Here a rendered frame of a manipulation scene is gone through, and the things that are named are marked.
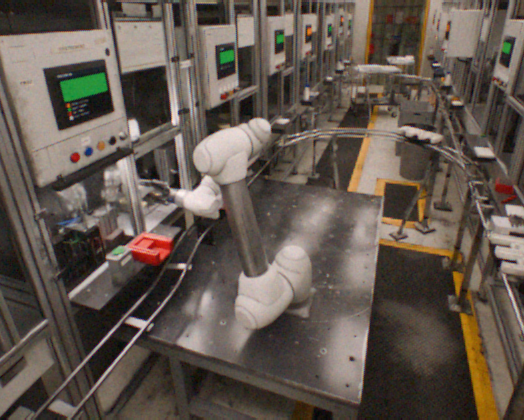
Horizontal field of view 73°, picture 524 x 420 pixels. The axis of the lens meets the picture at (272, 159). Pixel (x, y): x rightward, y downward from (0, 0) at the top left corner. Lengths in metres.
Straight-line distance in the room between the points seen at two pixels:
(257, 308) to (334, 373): 0.36
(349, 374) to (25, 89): 1.42
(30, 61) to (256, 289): 1.04
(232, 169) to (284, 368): 0.76
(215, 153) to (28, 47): 0.63
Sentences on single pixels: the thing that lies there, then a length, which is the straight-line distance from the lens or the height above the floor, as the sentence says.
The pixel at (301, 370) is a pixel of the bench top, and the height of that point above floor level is 0.68.
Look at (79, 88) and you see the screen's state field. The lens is 1.38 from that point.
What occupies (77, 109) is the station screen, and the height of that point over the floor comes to 1.58.
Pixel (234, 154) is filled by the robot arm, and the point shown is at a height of 1.43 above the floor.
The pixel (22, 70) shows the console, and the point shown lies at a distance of 1.29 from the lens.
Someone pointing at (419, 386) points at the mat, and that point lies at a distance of 2.39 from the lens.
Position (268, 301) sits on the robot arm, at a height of 0.90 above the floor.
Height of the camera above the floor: 1.89
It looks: 23 degrees down
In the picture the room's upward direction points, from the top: 1 degrees counter-clockwise
